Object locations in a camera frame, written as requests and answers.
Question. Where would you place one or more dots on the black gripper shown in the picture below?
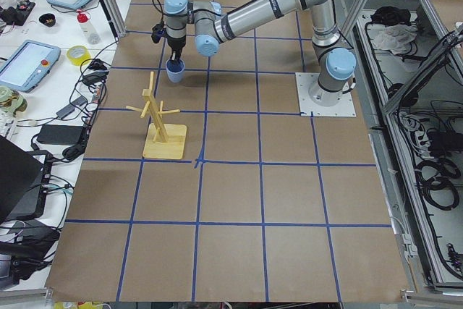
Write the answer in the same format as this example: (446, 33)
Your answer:
(176, 44)

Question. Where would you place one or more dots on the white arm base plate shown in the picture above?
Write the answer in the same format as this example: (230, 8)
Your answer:
(316, 102)

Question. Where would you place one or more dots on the near teach pendant tablet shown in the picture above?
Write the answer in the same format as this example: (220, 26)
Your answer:
(28, 65)

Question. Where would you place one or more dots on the black bowl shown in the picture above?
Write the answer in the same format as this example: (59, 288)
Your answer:
(47, 19)

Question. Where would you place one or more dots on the yellow tape roll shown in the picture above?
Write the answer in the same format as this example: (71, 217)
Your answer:
(78, 55)

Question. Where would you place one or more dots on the black laptop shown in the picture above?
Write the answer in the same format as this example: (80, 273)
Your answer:
(24, 175)

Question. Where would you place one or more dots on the wooden mug tree stand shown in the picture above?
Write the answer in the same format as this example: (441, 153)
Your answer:
(163, 140)

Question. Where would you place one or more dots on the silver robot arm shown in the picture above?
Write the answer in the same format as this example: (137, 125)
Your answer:
(213, 27)

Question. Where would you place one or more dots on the light blue cup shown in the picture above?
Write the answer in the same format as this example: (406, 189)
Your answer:
(175, 70)

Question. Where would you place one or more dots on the white crumpled cloth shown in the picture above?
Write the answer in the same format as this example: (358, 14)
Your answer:
(396, 39)

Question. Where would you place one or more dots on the clear bottle red cap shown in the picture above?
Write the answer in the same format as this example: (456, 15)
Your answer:
(87, 28)

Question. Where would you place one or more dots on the black power adapter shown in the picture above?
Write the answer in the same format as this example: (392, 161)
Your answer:
(53, 134)

